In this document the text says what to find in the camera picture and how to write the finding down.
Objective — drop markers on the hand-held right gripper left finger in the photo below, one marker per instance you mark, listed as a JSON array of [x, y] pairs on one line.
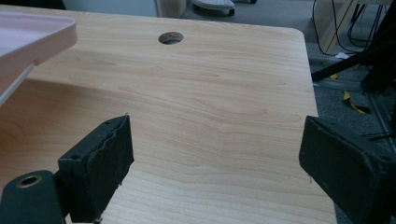
[[99, 168]]

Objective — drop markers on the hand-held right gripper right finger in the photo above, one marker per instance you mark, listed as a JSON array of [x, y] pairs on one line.
[[345, 168]]

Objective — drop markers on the yellow tape strip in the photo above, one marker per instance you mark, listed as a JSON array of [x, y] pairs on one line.
[[353, 104]]

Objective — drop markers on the black stand legs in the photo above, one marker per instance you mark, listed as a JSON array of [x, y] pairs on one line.
[[367, 59]]

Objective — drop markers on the scrap of white paper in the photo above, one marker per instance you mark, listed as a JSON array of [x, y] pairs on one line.
[[342, 55]]

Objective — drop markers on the pink plastic tray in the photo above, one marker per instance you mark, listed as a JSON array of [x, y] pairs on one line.
[[28, 40]]

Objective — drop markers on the light wooden table leg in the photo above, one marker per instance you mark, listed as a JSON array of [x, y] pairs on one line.
[[333, 21]]

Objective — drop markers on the white wheeled chair base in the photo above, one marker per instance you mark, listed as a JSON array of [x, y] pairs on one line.
[[214, 5]]

